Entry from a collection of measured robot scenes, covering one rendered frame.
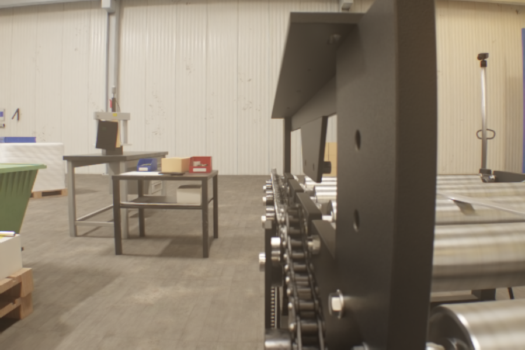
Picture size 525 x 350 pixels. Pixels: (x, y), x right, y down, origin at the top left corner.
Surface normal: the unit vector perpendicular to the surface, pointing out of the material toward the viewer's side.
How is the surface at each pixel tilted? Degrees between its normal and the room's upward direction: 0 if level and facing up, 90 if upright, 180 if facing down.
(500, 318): 14
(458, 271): 93
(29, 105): 90
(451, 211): 59
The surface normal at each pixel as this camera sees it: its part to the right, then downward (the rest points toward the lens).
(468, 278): -0.01, 0.37
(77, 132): -0.01, 0.04
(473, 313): 0.00, -1.00
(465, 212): -0.01, -0.39
